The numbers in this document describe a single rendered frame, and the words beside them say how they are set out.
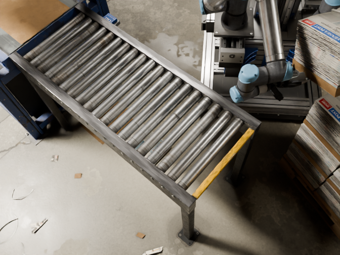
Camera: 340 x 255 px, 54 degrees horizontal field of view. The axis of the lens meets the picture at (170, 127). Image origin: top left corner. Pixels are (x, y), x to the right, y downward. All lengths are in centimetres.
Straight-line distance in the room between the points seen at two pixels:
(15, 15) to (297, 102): 191
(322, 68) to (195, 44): 166
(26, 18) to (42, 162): 102
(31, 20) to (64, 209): 124
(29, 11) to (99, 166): 112
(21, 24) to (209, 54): 131
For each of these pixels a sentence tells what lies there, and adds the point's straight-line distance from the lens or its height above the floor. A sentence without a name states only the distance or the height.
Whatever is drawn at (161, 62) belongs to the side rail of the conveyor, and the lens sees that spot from 187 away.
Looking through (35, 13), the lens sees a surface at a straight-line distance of 233.
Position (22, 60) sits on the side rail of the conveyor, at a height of 80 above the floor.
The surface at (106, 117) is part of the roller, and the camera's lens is 172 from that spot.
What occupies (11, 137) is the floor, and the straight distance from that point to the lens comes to 286.
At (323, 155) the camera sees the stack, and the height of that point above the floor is 54.
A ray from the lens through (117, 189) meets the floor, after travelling 241.
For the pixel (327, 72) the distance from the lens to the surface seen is 152.
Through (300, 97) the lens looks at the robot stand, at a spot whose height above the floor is 21.
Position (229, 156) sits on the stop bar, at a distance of 156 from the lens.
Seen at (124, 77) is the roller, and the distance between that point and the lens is 185.
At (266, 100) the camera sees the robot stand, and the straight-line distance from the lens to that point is 245.
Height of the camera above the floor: 225
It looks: 62 degrees down
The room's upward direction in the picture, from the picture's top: 7 degrees counter-clockwise
